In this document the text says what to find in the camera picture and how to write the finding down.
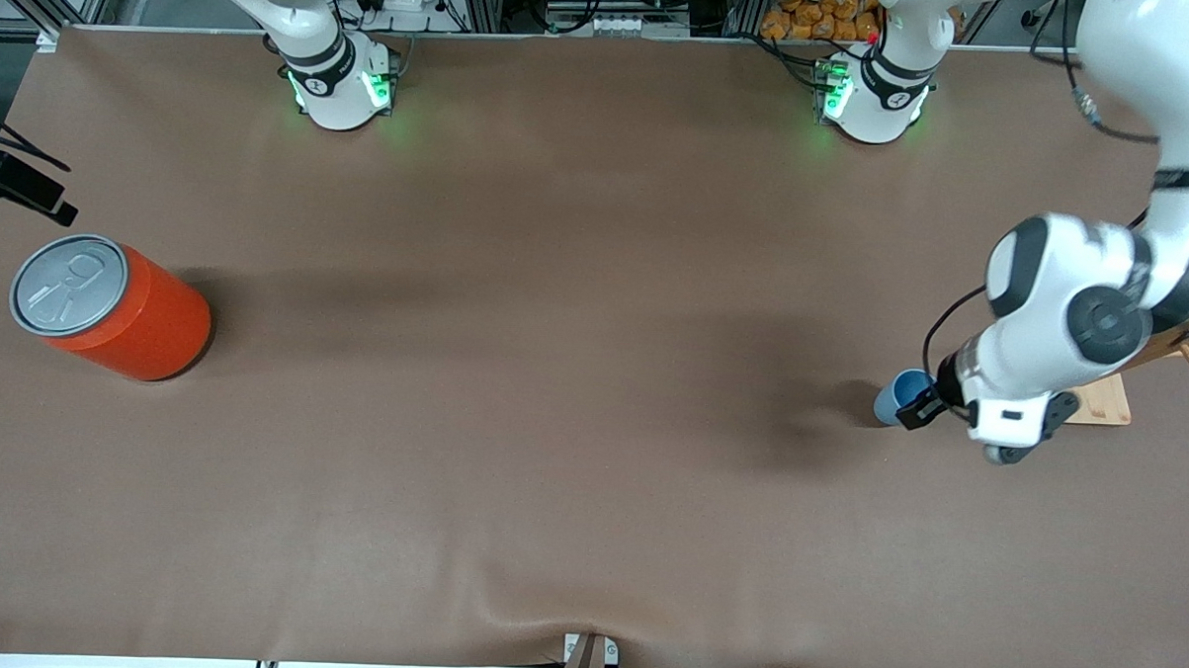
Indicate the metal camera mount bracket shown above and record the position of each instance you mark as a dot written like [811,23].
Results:
[588,660]

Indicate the wooden mug tree stand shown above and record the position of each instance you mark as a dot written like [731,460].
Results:
[1106,401]

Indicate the white power strip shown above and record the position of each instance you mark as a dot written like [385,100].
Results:
[625,24]

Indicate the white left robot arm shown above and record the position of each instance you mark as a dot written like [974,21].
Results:
[1051,281]

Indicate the bag of orange snacks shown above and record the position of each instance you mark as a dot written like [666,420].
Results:
[813,15]

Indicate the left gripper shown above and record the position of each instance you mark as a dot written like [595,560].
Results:
[936,392]

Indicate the blue plastic cup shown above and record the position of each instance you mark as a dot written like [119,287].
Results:
[899,396]

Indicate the brown table mat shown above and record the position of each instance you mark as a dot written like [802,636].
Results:
[552,422]

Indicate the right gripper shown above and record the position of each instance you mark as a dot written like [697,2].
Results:
[18,185]

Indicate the orange can with grey lid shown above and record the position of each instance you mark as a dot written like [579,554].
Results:
[150,328]

